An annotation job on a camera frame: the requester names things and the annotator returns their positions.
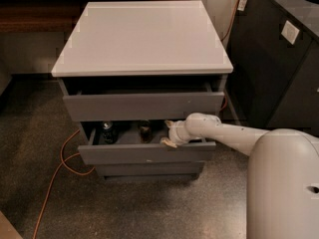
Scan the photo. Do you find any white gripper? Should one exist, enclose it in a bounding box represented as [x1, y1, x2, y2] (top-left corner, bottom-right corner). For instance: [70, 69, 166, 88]
[160, 119, 195, 148]

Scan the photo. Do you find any orange soda can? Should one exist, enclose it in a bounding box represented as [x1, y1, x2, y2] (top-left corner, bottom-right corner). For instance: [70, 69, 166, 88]
[139, 120, 153, 143]

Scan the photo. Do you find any grey drawer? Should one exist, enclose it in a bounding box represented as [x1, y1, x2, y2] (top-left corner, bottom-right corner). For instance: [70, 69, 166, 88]
[79, 120, 216, 165]
[95, 162, 204, 176]
[63, 90, 224, 121]

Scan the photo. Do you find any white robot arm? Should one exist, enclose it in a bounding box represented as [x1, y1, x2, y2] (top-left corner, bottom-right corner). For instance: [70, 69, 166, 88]
[161, 113, 319, 239]

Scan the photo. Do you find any grey bottom drawer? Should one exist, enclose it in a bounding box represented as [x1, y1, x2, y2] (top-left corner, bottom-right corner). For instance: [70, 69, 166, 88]
[95, 162, 204, 176]

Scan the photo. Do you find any dark blue soda can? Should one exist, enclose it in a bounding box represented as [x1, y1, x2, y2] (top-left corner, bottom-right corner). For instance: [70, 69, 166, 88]
[102, 120, 118, 144]

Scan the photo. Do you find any grey drawer cabinet white top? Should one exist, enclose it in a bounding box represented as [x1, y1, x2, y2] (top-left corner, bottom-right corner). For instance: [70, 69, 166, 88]
[52, 0, 233, 180]

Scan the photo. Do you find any grey top drawer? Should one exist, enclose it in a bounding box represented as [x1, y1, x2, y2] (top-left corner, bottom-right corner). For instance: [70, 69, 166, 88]
[63, 90, 224, 121]

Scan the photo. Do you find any black side cabinet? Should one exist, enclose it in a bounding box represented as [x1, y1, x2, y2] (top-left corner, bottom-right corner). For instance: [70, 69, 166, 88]
[227, 0, 319, 135]

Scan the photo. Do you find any dark wooden bench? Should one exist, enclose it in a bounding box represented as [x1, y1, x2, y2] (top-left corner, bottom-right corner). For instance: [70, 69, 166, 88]
[0, 0, 177, 33]

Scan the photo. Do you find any orange power cable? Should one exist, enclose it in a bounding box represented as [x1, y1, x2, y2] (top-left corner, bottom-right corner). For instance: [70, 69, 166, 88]
[31, 0, 254, 239]

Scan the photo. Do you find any white tag on cable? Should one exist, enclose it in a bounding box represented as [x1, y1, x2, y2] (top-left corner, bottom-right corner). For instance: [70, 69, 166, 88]
[237, 0, 247, 12]

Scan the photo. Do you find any white wall socket plate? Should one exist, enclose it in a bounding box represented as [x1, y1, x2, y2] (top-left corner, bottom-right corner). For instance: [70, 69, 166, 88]
[281, 21, 300, 45]

